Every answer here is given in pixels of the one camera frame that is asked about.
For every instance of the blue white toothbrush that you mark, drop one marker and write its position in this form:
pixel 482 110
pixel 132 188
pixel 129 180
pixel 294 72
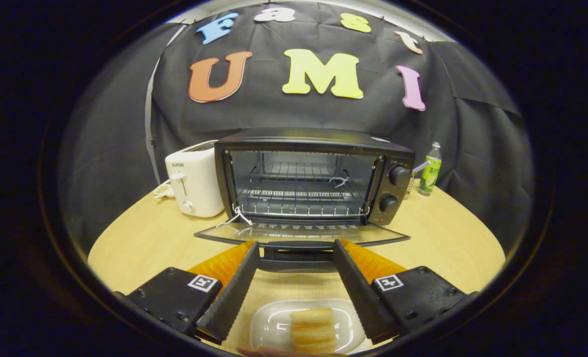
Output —
pixel 421 166

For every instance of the ridged yellow bread roll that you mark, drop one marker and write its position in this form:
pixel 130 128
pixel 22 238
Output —
pixel 313 329

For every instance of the clear glass cup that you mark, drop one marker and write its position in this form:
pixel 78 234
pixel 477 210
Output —
pixel 411 184

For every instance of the black toaster oven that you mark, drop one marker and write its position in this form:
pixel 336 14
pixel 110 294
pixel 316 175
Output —
pixel 314 141

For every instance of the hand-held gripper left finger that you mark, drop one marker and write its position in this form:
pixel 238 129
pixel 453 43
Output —
pixel 232 297

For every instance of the white bread toaster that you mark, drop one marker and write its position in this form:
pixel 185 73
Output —
pixel 200 178

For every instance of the green drink bottle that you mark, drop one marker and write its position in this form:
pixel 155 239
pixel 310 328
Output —
pixel 429 173

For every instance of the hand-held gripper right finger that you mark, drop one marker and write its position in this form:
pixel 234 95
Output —
pixel 361 297

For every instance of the white oval dish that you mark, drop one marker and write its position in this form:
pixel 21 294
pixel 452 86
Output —
pixel 269 322

